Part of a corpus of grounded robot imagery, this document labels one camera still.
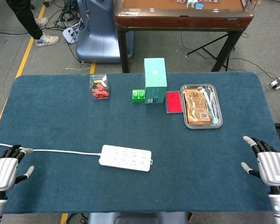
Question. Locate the clear box of red capsules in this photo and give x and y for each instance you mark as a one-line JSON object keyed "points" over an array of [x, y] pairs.
{"points": [[100, 89]]}

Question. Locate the teal cardboard box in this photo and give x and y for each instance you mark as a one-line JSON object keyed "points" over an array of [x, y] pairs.
{"points": [[154, 79]]}

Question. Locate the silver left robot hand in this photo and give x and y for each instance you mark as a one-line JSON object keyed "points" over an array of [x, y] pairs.
{"points": [[3, 172]]}

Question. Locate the brown foil pouch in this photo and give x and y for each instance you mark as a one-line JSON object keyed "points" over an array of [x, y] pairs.
{"points": [[197, 107]]}

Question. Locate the grey robot torso base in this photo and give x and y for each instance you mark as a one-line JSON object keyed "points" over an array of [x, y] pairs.
{"points": [[137, 218]]}

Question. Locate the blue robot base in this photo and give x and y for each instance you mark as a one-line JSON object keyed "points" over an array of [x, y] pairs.
{"points": [[100, 35]]}

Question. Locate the red ink pad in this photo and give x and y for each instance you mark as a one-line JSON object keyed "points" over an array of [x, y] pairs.
{"points": [[173, 102]]}

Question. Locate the person in black clothes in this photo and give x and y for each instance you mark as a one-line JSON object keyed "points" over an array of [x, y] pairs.
{"points": [[25, 16]]}

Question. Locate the green toy brick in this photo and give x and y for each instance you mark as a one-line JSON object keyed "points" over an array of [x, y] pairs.
{"points": [[138, 96]]}

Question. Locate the blue mahjong tile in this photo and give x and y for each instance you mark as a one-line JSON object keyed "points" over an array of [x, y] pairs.
{"points": [[200, 6]]}

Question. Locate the blue white toothbrush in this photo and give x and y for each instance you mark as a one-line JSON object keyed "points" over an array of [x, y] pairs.
{"points": [[211, 106]]}

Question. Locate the metal tray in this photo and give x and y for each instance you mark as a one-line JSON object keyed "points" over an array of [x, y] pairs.
{"points": [[218, 116]]}

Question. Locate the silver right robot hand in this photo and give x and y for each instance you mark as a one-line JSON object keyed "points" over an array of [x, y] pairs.
{"points": [[274, 168]]}

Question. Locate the brown mahjong table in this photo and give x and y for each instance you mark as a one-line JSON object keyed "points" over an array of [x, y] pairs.
{"points": [[182, 18]]}

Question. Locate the white mahjong tile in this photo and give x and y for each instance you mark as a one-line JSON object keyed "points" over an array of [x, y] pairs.
{"points": [[191, 3]]}

